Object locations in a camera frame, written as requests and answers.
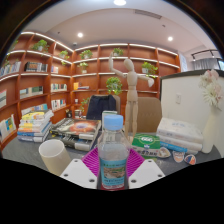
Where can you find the tan upholstered chair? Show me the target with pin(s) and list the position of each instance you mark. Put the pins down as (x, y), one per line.
(150, 113)

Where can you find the pink and white flower bouquet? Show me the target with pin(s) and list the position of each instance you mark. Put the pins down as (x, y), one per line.
(213, 91)

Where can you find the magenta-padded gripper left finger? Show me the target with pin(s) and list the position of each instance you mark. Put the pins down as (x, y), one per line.
(78, 173)

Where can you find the wooden artist mannequin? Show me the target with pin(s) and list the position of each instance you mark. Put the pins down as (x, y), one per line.
(131, 100)

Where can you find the green and white tissue box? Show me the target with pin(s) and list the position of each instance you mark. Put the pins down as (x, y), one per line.
(146, 144)

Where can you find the clear blue-capped water bottle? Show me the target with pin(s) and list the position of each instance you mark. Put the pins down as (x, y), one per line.
(114, 156)

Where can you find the dark blue chair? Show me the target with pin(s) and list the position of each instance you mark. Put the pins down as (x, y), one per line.
(100, 106)

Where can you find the recessed ceiling spotlight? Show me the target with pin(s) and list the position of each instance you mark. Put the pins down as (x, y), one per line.
(170, 38)
(80, 35)

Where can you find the small printed badge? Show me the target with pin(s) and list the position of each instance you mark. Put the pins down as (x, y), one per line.
(190, 160)
(178, 156)

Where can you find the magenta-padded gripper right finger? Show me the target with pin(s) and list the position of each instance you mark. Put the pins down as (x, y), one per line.
(146, 171)

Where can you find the stack of white books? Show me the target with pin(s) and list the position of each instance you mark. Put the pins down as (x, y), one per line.
(180, 133)

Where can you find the white pitcher vase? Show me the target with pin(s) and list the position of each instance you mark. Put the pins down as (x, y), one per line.
(213, 133)

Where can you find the black ceiling track rail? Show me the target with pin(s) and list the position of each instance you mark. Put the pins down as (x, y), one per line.
(203, 52)

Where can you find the stack of galaxy-cover books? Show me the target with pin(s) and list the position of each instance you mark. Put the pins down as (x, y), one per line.
(78, 128)

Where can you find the white wall switch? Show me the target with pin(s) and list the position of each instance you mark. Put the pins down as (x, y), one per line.
(178, 98)

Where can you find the cream ceramic mug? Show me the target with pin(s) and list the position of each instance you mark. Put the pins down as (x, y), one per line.
(56, 160)

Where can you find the orange wooden shelf unit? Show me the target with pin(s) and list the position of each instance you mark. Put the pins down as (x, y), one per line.
(60, 83)

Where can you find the branched ceiling chandelier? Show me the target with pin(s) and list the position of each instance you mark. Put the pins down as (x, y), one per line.
(120, 2)

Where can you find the ceiling air vent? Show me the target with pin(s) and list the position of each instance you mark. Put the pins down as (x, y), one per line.
(148, 14)

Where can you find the stack of colourful books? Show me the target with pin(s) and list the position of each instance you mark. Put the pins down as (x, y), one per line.
(35, 126)

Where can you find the dark-framed window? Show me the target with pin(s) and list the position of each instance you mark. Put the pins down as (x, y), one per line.
(221, 64)

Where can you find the tall green and white carton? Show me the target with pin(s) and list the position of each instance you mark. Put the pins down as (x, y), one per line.
(104, 119)

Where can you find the grey window curtain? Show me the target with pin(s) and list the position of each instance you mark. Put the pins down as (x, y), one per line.
(205, 64)

